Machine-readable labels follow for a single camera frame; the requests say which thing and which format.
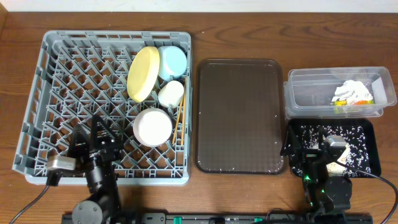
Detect black food waste tray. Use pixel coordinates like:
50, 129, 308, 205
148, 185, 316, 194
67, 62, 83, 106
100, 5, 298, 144
288, 119, 381, 176

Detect dark brown serving tray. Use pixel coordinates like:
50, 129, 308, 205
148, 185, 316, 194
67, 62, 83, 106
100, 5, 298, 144
195, 58, 286, 175

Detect light blue bowl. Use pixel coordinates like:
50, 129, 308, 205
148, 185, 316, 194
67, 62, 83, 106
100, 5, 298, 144
158, 46, 187, 82

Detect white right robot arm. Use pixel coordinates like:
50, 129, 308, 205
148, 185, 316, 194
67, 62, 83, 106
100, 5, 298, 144
280, 125, 352, 223

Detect wooden chopstick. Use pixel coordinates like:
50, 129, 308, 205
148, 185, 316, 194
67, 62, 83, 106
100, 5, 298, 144
181, 94, 186, 146
172, 96, 185, 144

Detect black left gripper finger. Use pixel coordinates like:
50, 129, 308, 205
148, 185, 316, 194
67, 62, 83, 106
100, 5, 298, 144
90, 115, 123, 146
67, 124, 90, 157

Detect rice and food scraps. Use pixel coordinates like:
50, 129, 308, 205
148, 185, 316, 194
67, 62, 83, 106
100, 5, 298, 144
298, 125, 371, 172

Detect clear plastic waste bin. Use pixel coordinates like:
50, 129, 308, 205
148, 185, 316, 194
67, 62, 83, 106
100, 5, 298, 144
284, 67, 397, 119

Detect white cup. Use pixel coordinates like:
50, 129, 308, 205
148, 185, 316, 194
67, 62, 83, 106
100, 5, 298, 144
158, 80, 184, 108

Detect green orange snack wrapper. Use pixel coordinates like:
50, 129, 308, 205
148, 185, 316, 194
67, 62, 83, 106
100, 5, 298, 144
331, 100, 374, 106

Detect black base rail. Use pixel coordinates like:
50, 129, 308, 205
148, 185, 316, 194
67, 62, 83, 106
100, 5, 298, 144
61, 211, 374, 224

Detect white napkin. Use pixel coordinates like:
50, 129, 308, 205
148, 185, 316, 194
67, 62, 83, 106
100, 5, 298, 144
331, 80, 374, 102

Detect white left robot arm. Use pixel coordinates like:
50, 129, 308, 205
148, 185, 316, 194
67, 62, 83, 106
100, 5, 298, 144
67, 115, 123, 224

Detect yellow plate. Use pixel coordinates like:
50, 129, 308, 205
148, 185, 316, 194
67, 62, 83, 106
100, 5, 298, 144
127, 47, 160, 103

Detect pink small plate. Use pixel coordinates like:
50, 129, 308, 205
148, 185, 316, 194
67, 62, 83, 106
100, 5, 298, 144
133, 108, 172, 147

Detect grey plastic dishwasher rack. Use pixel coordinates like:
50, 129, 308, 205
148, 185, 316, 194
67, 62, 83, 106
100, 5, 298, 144
12, 30, 193, 186

